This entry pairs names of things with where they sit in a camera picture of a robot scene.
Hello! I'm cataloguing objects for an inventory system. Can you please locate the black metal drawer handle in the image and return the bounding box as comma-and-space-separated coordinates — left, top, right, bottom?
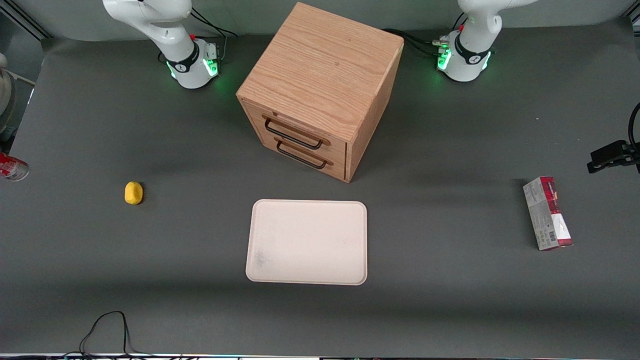
264, 118, 325, 150
276, 140, 328, 170

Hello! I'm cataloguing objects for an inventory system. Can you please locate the thick black left arm base cable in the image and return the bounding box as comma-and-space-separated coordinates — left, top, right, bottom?
382, 28, 447, 57

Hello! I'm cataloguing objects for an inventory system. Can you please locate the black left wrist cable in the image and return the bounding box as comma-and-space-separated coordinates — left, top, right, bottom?
628, 102, 640, 151

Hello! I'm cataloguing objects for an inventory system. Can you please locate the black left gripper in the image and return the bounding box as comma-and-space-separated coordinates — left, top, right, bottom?
587, 140, 640, 175

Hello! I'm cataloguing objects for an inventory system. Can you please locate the black right arm base cable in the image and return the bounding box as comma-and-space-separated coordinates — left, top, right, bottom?
189, 7, 239, 63

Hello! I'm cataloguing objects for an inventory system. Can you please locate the thin black looped cable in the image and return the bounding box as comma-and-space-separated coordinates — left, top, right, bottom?
62, 310, 151, 360

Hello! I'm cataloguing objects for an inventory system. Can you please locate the red grey carton box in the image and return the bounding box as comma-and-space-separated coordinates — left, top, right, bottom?
522, 175, 574, 251

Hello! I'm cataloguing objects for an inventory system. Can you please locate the wooden drawer cabinet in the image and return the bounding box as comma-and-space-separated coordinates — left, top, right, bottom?
236, 2, 405, 184

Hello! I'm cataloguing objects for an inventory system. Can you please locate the grey table mat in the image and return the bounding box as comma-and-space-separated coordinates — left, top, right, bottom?
0, 20, 640, 357

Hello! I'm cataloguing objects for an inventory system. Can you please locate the yellow lemon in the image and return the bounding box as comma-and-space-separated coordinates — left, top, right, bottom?
124, 181, 144, 206

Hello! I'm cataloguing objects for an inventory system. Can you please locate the cream plastic tray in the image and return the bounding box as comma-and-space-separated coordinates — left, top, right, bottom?
245, 199, 368, 286

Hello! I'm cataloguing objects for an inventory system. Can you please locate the wooden drawer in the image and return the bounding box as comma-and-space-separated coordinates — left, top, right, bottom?
242, 99, 348, 161
252, 130, 347, 181

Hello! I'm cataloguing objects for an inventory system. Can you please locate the red coke bottle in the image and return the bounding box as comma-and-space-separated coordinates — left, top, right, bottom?
0, 152, 30, 182

